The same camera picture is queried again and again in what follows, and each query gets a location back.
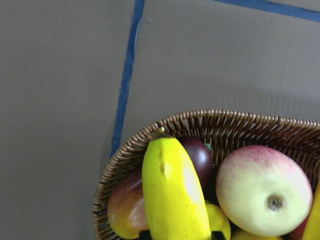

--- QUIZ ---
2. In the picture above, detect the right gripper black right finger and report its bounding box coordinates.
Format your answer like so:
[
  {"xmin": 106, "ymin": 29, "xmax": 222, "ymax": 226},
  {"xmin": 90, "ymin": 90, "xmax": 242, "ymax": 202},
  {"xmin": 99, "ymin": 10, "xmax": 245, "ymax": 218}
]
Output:
[{"xmin": 211, "ymin": 231, "xmax": 226, "ymax": 240}]

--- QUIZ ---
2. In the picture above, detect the yellow banana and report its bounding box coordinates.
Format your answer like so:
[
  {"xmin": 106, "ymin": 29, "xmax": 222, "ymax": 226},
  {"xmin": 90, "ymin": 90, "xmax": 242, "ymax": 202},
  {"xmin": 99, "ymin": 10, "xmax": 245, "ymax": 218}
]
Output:
[
  {"xmin": 302, "ymin": 181, "xmax": 320, "ymax": 240},
  {"xmin": 142, "ymin": 127, "xmax": 212, "ymax": 240}
]

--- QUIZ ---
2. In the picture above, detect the red yellow mango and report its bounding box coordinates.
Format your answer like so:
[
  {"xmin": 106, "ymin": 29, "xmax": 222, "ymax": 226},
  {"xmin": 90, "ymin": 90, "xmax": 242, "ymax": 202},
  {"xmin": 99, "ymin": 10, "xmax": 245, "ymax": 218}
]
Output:
[{"xmin": 107, "ymin": 166, "xmax": 149, "ymax": 240}]

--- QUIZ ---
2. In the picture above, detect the dark purple plum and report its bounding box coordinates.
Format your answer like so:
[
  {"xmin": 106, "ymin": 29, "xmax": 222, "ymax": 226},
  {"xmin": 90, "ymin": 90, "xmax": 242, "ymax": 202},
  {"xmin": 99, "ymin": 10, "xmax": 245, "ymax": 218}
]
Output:
[{"xmin": 178, "ymin": 136, "xmax": 213, "ymax": 190}]

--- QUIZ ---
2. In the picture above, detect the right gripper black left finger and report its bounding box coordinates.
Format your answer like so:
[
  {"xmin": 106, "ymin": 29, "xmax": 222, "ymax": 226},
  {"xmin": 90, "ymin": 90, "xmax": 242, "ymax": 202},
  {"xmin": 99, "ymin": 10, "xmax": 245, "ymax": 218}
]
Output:
[{"xmin": 138, "ymin": 230, "xmax": 151, "ymax": 240}]

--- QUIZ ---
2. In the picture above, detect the yellow lemon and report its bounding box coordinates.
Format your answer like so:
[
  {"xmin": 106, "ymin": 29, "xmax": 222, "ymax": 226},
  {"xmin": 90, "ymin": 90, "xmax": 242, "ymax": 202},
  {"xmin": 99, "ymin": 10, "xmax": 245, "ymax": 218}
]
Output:
[{"xmin": 205, "ymin": 200, "xmax": 231, "ymax": 240}]

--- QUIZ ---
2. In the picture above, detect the brown wicker fruit basket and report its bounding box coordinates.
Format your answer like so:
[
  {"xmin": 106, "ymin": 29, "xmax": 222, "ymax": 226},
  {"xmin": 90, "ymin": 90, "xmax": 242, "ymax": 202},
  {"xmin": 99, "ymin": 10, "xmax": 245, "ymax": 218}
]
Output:
[{"xmin": 92, "ymin": 109, "xmax": 320, "ymax": 240}]

